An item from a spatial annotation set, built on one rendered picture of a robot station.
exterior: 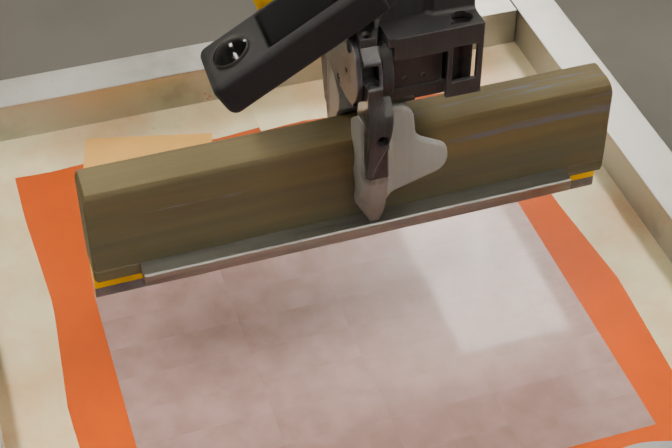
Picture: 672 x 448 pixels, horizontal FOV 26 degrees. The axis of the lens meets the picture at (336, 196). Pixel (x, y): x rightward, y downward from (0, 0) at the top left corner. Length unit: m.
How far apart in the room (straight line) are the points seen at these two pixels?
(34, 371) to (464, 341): 0.31
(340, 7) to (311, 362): 0.30
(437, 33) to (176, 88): 0.42
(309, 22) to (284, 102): 0.42
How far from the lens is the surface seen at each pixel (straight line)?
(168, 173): 0.90
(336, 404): 1.01
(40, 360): 1.06
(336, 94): 0.94
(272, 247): 0.94
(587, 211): 1.17
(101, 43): 3.00
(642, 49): 3.01
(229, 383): 1.03
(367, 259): 1.11
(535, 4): 1.33
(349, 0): 0.84
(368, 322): 1.06
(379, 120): 0.87
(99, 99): 1.24
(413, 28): 0.87
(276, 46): 0.85
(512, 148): 0.98
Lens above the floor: 1.73
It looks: 42 degrees down
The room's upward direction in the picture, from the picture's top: straight up
